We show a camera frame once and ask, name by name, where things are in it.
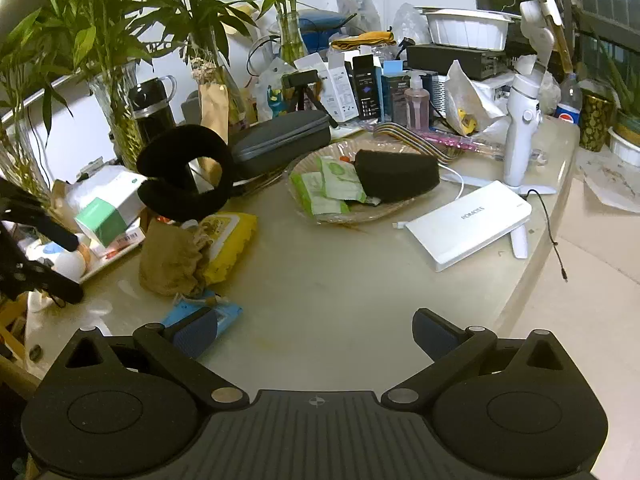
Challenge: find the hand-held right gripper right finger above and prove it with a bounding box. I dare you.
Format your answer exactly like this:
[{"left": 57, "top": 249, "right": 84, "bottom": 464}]
[{"left": 382, "top": 307, "right": 581, "bottom": 411}]

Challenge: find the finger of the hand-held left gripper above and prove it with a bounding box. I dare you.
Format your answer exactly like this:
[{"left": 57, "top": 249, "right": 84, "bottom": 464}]
[
  {"left": 0, "top": 179, "right": 82, "bottom": 253},
  {"left": 0, "top": 259, "right": 84, "bottom": 306}
]

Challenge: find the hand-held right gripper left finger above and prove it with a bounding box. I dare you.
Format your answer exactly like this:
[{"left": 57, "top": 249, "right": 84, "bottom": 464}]
[{"left": 50, "top": 306, "right": 251, "bottom": 411}]

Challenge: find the black neck pillow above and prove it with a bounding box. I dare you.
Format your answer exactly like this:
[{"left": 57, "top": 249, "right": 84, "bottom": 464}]
[{"left": 136, "top": 127, "right": 236, "bottom": 223}]

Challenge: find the white round jar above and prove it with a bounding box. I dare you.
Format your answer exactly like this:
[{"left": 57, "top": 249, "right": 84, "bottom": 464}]
[{"left": 52, "top": 249, "right": 87, "bottom": 282}]

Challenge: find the blue packet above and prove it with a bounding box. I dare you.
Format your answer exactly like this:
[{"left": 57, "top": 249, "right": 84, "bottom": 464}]
[{"left": 161, "top": 292, "right": 243, "bottom": 341}]

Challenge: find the brown cloth pouch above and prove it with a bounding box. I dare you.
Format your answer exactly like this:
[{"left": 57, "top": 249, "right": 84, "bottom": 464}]
[{"left": 139, "top": 219, "right": 213, "bottom": 297}]

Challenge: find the yellow packet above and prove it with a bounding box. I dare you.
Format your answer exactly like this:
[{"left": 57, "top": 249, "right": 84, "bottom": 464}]
[{"left": 202, "top": 212, "right": 258, "bottom": 286}]

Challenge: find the white power bank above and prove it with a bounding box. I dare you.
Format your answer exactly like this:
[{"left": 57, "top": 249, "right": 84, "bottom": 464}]
[{"left": 404, "top": 180, "right": 533, "bottom": 273}]

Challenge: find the glass bowl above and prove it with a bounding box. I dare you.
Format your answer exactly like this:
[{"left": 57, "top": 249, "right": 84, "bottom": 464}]
[{"left": 287, "top": 141, "right": 451, "bottom": 223}]

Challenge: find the black thermos bottle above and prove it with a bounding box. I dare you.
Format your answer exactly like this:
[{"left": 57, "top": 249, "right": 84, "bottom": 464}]
[{"left": 128, "top": 76, "right": 178, "bottom": 143}]

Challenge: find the black sponge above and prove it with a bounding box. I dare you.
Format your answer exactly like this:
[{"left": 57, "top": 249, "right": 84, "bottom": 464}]
[{"left": 354, "top": 149, "right": 441, "bottom": 205}]

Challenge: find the green wet wipe packet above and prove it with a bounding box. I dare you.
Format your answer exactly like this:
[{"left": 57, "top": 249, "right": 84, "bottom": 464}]
[
  {"left": 290, "top": 172, "right": 351, "bottom": 218},
  {"left": 317, "top": 156, "right": 368, "bottom": 203}
]

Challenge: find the pink translucent tube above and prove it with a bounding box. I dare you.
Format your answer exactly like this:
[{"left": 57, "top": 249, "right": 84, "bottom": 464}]
[{"left": 420, "top": 130, "right": 503, "bottom": 158}]

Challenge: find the brown paper bag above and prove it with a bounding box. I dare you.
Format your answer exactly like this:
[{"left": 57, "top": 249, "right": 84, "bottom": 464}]
[{"left": 197, "top": 82, "right": 231, "bottom": 193}]

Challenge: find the grey zip case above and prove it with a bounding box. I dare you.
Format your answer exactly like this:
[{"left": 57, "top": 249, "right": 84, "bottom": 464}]
[{"left": 230, "top": 110, "right": 333, "bottom": 181}]

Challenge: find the white phone gimbal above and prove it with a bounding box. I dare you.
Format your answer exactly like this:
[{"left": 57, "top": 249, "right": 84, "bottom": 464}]
[{"left": 501, "top": 0, "right": 569, "bottom": 260}]

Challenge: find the pink soap pump bottle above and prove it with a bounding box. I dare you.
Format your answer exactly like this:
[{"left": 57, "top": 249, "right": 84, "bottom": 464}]
[{"left": 404, "top": 71, "right": 433, "bottom": 131}]

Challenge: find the crumpled paper sheet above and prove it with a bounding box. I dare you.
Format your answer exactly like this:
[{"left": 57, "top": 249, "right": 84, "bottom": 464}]
[{"left": 575, "top": 147, "right": 640, "bottom": 208}]

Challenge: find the blue product box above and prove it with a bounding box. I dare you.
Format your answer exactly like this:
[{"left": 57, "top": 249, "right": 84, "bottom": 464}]
[{"left": 381, "top": 60, "right": 413, "bottom": 123}]

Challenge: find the white plastic bag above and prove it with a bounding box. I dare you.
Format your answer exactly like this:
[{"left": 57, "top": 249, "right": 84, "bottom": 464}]
[{"left": 445, "top": 59, "right": 511, "bottom": 136}]

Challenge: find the clear bag with blue item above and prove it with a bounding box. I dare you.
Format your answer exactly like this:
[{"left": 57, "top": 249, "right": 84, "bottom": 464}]
[{"left": 257, "top": 57, "right": 296, "bottom": 122}]

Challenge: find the black product box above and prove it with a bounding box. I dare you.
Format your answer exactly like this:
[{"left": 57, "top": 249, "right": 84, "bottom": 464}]
[{"left": 351, "top": 54, "right": 383, "bottom": 121}]

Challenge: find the white product box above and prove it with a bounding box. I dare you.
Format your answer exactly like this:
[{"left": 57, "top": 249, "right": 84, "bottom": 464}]
[{"left": 320, "top": 62, "right": 358, "bottom": 122}]

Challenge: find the cola bottle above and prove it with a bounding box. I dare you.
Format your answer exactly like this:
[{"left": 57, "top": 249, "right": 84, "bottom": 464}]
[{"left": 554, "top": 72, "right": 583, "bottom": 127}]

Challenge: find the white plant pot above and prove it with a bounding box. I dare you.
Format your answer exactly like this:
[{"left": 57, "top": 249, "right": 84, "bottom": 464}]
[{"left": 607, "top": 125, "right": 640, "bottom": 167}]

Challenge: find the gold patterned plant pot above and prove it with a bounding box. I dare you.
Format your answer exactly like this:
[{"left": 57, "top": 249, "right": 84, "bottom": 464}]
[{"left": 579, "top": 92, "right": 618, "bottom": 152}]

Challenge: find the black electronic box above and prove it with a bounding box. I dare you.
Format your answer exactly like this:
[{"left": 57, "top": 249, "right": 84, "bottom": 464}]
[{"left": 405, "top": 44, "right": 516, "bottom": 81}]

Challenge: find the yellow cloth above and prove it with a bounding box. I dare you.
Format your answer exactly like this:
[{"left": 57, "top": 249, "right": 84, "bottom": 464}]
[{"left": 331, "top": 31, "right": 396, "bottom": 53}]

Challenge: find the slim glass vase with bamboo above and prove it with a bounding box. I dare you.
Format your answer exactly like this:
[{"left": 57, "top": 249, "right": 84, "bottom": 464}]
[{"left": 250, "top": 0, "right": 333, "bottom": 67}]

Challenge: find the white plastic food container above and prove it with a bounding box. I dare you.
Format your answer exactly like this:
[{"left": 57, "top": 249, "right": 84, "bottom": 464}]
[{"left": 415, "top": 6, "right": 516, "bottom": 52}]

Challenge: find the clear plastic bag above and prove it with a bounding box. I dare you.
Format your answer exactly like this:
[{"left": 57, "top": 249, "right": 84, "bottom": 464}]
[{"left": 391, "top": 2, "right": 432, "bottom": 46}]

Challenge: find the wooden stick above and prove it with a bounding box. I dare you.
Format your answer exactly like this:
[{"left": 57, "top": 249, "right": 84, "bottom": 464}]
[{"left": 527, "top": 0, "right": 573, "bottom": 73}]

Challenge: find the thin black cable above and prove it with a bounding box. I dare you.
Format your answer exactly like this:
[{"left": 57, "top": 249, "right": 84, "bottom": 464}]
[{"left": 527, "top": 189, "right": 569, "bottom": 282}]

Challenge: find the white cable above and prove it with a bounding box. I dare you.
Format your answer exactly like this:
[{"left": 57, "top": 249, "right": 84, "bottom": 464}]
[{"left": 440, "top": 162, "right": 467, "bottom": 196}]

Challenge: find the rainbow ribbon cable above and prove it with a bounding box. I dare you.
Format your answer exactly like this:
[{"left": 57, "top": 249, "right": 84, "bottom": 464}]
[{"left": 372, "top": 124, "right": 458, "bottom": 163}]

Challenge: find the small camera on tripod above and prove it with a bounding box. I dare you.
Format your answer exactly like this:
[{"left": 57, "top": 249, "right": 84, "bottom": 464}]
[{"left": 281, "top": 71, "right": 341, "bottom": 128}]

